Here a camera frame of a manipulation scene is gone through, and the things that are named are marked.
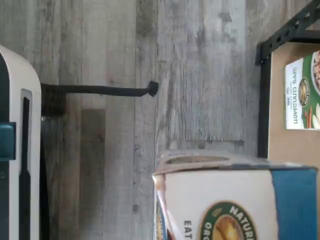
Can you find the green apple cinnamon oatmeal box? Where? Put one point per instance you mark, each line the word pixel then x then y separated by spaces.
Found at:
pixel 300 100

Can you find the black metal shelf rack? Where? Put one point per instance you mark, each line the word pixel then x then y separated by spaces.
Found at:
pixel 263 112

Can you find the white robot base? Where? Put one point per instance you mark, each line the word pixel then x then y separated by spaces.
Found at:
pixel 15 100

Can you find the blue Flax Plus oatmeal box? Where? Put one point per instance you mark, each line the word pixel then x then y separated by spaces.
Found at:
pixel 225 190

